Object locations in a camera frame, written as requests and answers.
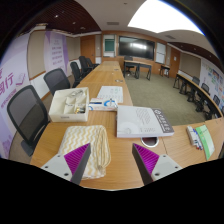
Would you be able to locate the large bright ceiling light panel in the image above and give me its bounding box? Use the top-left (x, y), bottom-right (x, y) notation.
top-left (127, 0), bottom-right (205, 36)

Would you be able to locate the round table cable port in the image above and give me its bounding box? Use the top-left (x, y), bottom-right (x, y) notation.
top-left (140, 136), bottom-right (160, 148)

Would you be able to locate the white printed paper sheet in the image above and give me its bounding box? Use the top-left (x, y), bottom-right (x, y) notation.
top-left (96, 85), bottom-right (125, 104)

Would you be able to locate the colourful wall poster display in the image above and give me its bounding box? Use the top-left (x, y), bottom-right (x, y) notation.
top-left (199, 58), bottom-right (224, 101)

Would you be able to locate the long narrow wooden table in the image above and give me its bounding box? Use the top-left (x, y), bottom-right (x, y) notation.
top-left (172, 73), bottom-right (214, 121)

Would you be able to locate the pack of marker pens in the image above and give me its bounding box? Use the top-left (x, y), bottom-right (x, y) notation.
top-left (185, 125), bottom-right (204, 151)

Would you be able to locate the cream zigzag patterned towel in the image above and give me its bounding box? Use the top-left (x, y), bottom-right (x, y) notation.
top-left (57, 124), bottom-right (112, 181)

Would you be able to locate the group of black chairs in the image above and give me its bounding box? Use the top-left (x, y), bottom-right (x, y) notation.
top-left (189, 75), bottom-right (224, 118)

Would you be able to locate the green booklet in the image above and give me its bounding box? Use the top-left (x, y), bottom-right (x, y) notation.
top-left (195, 124), bottom-right (216, 161)

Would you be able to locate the brown wooden door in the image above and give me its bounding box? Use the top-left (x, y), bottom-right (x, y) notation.
top-left (169, 47), bottom-right (182, 79)
top-left (79, 35), bottom-right (96, 64)

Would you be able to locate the large purple white wall banner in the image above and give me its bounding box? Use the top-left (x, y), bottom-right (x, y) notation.
top-left (0, 33), bottom-right (31, 159)

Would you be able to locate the white open cardboard box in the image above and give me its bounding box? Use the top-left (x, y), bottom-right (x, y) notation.
top-left (48, 86), bottom-right (90, 123)

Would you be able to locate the large black wall screen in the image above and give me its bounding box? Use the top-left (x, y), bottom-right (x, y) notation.
top-left (118, 35), bottom-right (156, 61)

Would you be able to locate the small white blue box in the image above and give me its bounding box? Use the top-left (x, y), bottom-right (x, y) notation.
top-left (88, 97), bottom-right (119, 112)

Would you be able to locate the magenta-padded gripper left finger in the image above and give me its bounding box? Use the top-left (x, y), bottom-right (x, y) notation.
top-left (39, 143), bottom-right (92, 185)

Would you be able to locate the white wall whiteboard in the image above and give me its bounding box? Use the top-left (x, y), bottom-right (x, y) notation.
top-left (155, 42), bottom-right (167, 65)

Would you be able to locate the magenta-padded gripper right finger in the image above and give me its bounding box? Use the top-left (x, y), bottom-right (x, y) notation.
top-left (131, 143), bottom-right (183, 186)

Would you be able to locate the purple hanging banner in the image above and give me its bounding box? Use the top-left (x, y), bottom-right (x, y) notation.
top-left (44, 30), bottom-right (70, 77)

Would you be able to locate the large black mesh office chair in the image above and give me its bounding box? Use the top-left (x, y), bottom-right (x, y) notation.
top-left (6, 84), bottom-right (51, 158)

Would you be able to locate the green framed wall board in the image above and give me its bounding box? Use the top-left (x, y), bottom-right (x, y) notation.
top-left (102, 34), bottom-right (116, 58)

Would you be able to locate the row of black office chairs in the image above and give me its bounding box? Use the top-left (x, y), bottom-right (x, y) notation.
top-left (69, 55), bottom-right (100, 88)

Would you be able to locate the small dark side table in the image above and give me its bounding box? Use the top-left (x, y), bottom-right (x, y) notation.
top-left (159, 64), bottom-right (171, 78)

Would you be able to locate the large white flat book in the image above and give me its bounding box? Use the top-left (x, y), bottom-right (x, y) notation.
top-left (115, 104), bottom-right (175, 139)

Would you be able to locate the dark wooden desk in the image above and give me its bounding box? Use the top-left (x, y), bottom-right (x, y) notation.
top-left (123, 59), bottom-right (153, 81)

